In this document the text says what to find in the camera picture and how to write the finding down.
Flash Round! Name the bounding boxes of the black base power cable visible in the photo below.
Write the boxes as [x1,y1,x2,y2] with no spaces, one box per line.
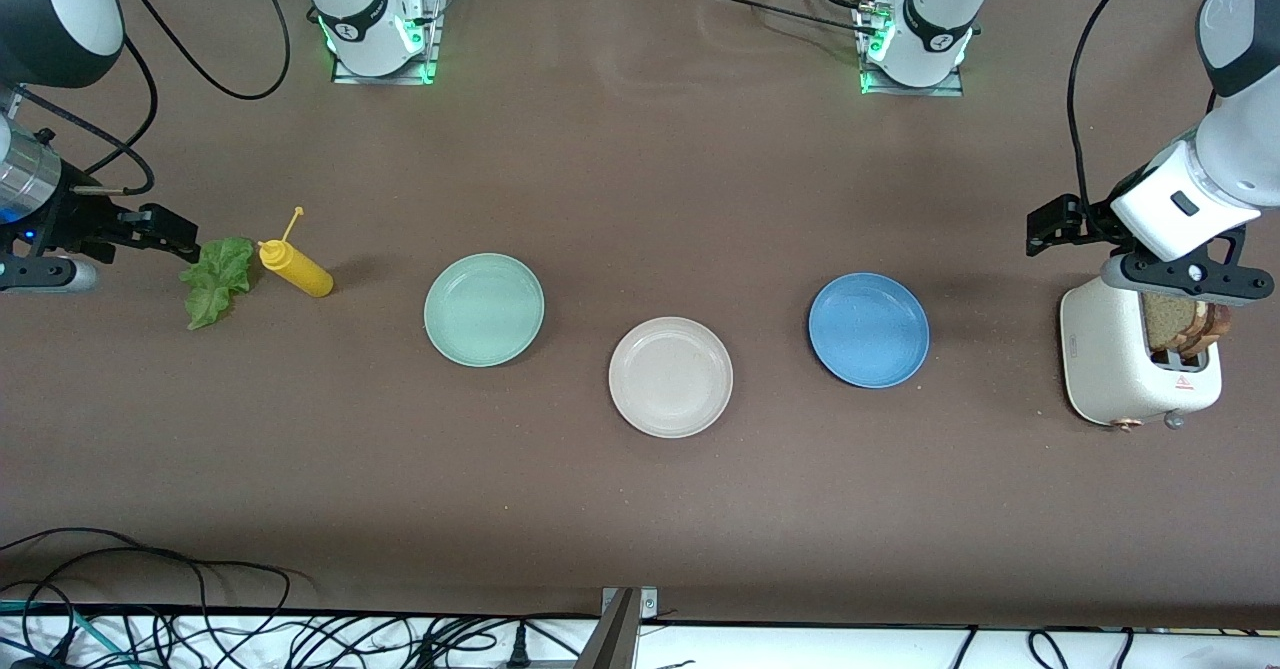
[683,0,881,38]

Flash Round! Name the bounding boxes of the blue round plate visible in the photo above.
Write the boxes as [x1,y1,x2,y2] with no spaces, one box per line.
[808,271,931,390]

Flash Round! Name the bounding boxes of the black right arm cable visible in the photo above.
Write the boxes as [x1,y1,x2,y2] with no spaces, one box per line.
[0,0,293,195]

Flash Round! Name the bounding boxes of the green lettuce leaf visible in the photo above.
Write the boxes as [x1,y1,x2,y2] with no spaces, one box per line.
[180,237,256,331]

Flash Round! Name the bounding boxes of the beige round plate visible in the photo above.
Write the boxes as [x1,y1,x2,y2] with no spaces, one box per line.
[608,316,734,440]

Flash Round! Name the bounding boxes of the cream white toaster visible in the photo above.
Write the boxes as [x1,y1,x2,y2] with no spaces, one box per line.
[1059,274,1224,433]

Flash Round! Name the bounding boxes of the teal cable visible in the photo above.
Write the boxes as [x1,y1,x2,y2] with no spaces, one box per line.
[0,599,136,668]

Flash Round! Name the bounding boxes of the green round plate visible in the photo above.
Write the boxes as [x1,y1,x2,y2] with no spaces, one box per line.
[423,252,546,368]

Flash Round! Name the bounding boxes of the metal table edge bracket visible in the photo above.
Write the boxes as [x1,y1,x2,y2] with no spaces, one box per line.
[600,586,659,669]

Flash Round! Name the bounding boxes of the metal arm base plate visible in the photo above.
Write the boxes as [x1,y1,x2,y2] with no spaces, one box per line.
[330,0,442,86]
[853,4,967,98]

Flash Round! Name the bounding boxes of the yellow mustard squeeze bottle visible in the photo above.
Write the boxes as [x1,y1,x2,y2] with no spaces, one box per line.
[257,207,335,299]

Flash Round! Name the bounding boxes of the brown bread slice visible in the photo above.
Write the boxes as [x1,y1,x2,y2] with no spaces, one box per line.
[1143,294,1203,354]
[1185,301,1233,359]

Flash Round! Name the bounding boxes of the black looped cable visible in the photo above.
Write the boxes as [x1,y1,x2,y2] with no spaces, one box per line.
[0,527,293,615]

